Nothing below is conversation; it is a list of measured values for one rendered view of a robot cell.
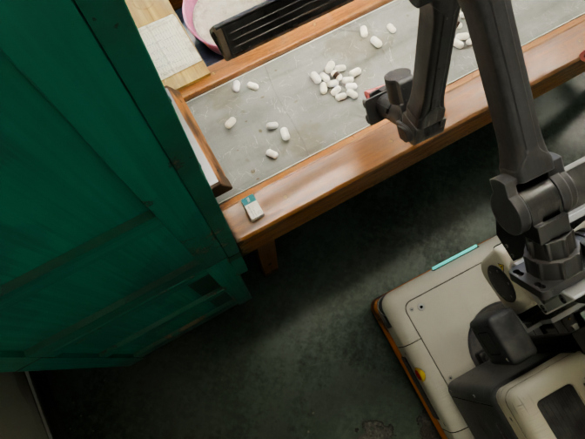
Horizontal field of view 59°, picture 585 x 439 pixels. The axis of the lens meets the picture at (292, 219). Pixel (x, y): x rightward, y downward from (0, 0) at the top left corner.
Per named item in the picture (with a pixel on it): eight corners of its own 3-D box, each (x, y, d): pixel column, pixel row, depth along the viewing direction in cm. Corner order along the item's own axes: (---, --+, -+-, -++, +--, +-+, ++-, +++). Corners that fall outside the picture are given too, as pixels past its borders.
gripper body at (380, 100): (360, 99, 119) (377, 108, 113) (398, 80, 121) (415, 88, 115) (366, 124, 123) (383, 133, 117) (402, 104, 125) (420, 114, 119)
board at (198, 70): (211, 75, 139) (210, 72, 138) (160, 99, 137) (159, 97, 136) (158, -17, 147) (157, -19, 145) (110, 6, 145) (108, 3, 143)
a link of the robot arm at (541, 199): (542, 253, 79) (572, 239, 80) (531, 196, 75) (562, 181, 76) (505, 233, 88) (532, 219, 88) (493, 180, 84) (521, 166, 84)
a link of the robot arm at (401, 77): (408, 145, 107) (445, 128, 108) (399, 96, 101) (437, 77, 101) (382, 125, 117) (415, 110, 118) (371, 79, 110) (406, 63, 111)
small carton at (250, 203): (265, 215, 129) (264, 213, 127) (252, 222, 129) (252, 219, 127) (253, 195, 131) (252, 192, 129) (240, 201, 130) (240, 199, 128)
